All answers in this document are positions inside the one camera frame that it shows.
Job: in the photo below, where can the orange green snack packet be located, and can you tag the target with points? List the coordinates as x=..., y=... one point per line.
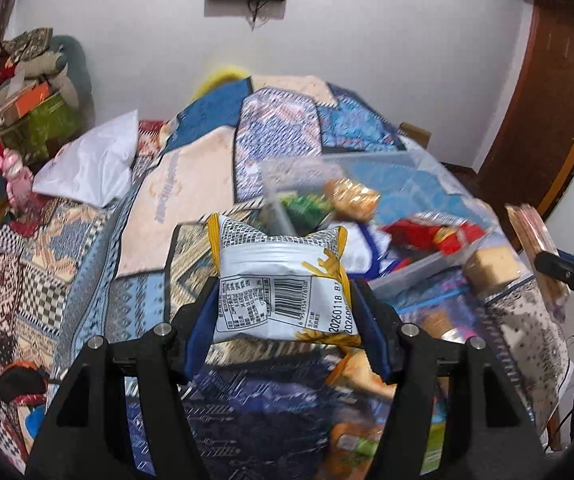
x=355, y=444

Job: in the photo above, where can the orange crinkled snack packet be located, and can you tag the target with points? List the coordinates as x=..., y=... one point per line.
x=354, y=198

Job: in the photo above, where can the light green snack packet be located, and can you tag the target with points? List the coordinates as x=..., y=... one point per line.
x=435, y=447

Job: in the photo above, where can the round tan snack packet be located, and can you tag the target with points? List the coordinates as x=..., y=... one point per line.
x=442, y=325

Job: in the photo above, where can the checkered patterned blanket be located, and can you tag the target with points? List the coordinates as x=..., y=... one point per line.
x=32, y=280

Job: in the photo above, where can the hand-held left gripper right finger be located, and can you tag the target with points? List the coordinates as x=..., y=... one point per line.
x=373, y=336

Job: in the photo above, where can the orange box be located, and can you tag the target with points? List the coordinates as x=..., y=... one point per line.
x=28, y=101

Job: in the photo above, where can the blue patchwork quilt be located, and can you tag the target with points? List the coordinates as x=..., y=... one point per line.
x=292, y=125

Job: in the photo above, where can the white blue plastic bag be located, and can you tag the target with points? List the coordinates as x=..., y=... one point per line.
x=367, y=256

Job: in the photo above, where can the clear plastic storage bin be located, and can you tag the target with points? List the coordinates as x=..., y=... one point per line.
x=417, y=175

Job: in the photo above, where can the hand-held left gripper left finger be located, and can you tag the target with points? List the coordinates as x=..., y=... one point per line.
x=198, y=340

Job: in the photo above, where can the red snack packet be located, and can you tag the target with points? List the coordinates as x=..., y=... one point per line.
x=437, y=235

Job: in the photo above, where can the yellow cloth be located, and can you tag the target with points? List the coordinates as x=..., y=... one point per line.
x=221, y=78

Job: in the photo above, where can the white yellow snack packet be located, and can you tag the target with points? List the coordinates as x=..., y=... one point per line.
x=277, y=285

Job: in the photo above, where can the pink plush toy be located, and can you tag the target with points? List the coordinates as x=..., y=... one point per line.
x=17, y=180

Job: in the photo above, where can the wooden door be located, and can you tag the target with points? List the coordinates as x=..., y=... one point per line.
x=547, y=90

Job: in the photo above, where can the black orange pouch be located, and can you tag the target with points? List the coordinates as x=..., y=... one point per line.
x=17, y=381

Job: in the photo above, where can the white pillow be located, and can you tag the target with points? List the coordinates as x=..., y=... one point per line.
x=89, y=165

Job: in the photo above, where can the green patterned box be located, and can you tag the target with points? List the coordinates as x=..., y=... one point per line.
x=42, y=125

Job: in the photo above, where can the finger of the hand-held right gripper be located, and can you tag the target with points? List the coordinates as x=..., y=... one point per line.
x=569, y=272

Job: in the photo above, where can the orange bread packet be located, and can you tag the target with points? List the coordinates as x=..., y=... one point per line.
x=363, y=371

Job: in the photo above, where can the tan square snack packet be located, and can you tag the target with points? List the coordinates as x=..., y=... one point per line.
x=493, y=265

